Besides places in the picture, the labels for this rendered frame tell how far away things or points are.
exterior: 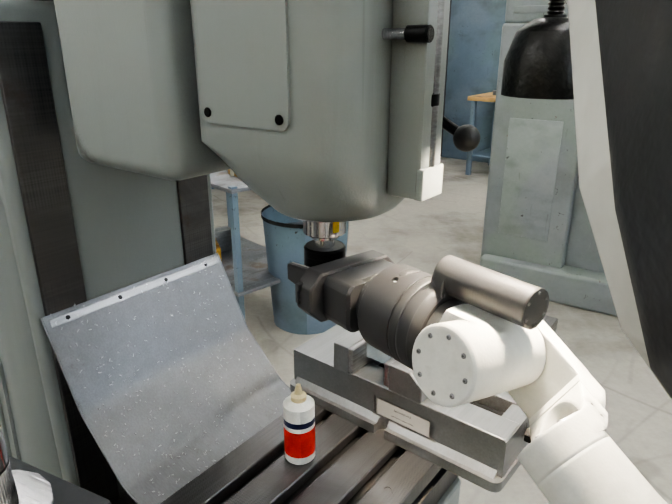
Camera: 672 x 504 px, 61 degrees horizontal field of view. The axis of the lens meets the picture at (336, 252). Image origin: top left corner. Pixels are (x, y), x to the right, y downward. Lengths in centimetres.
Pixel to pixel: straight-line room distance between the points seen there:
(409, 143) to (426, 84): 5
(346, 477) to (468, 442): 16
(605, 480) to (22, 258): 71
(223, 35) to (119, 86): 15
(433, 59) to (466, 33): 710
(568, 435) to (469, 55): 724
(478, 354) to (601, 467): 11
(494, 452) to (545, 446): 30
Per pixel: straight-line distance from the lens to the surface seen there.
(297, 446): 77
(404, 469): 79
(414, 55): 53
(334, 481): 77
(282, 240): 288
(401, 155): 54
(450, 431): 78
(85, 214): 88
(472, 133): 66
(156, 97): 61
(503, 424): 77
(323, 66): 50
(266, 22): 52
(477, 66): 756
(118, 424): 90
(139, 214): 93
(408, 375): 77
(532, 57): 49
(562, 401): 51
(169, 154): 61
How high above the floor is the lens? 148
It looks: 20 degrees down
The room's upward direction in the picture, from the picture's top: straight up
